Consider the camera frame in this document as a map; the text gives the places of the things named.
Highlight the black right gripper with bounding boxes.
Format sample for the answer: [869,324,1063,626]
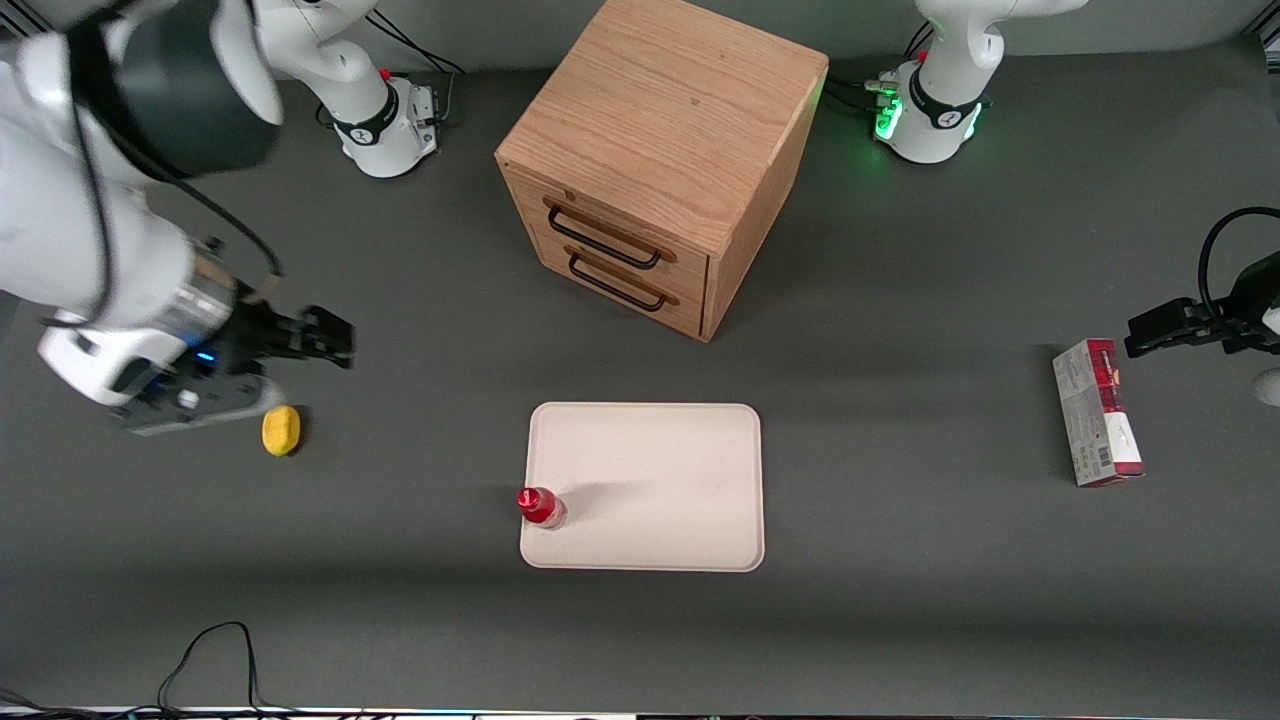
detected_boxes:
[195,298,356,379]

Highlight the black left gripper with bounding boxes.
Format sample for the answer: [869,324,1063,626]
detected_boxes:
[1125,255,1280,359]

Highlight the red coke bottle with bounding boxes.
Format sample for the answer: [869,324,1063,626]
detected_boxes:
[517,487,568,530]

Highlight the cream rectangular tray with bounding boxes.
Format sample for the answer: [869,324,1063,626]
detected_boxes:
[520,402,766,573]

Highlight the yellow lemon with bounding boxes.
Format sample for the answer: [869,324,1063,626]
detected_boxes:
[262,405,302,458]

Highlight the grey and red carton box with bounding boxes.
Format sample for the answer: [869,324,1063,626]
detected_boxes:
[1052,338,1146,489]

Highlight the wooden drawer cabinet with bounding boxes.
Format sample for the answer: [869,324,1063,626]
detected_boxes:
[495,0,830,344]

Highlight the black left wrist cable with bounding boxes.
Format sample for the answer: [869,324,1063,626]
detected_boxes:
[1198,207,1280,321]

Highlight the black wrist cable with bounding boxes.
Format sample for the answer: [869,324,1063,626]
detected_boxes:
[70,30,287,306]
[1198,207,1280,321]

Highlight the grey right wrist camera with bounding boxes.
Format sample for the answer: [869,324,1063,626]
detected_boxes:
[125,375,287,437]

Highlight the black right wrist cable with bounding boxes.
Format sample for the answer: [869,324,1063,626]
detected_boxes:
[70,30,287,306]

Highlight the black wire drawer handle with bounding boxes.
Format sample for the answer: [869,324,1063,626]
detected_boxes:
[566,248,679,313]
[544,198,677,271]

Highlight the black right arm base cables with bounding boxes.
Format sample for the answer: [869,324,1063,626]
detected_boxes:
[370,8,469,126]

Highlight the black arm base cables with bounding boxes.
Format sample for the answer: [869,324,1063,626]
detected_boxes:
[370,8,469,126]
[825,20,936,116]

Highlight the black looped table cable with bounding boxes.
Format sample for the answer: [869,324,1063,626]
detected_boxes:
[0,621,401,720]

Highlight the black left arm base cables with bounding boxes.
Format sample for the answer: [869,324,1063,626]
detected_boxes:
[825,20,936,116]

